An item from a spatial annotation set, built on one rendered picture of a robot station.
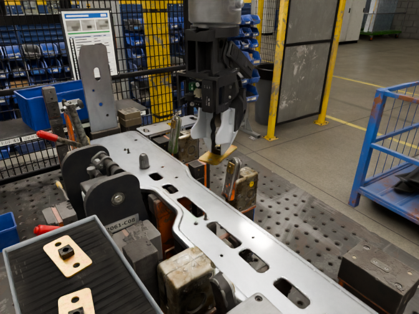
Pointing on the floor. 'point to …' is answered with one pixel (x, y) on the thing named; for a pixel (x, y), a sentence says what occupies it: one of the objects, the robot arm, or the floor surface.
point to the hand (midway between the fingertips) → (219, 144)
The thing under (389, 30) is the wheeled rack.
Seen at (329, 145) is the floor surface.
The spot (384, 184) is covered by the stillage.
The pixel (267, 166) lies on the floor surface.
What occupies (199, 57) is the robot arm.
